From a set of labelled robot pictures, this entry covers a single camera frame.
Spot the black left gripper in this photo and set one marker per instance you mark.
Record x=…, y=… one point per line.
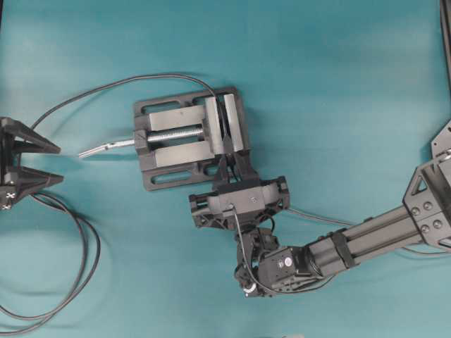
x=17, y=138

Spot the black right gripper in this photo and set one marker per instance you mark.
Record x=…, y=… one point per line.
x=251, y=201

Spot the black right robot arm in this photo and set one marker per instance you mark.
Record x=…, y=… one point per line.
x=265, y=268

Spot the black metal bench vise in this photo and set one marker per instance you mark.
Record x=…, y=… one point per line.
x=180, y=139

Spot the silver vise handle rod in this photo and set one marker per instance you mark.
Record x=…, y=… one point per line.
x=105, y=147

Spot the black frame rail right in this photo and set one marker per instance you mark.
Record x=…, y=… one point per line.
x=444, y=9

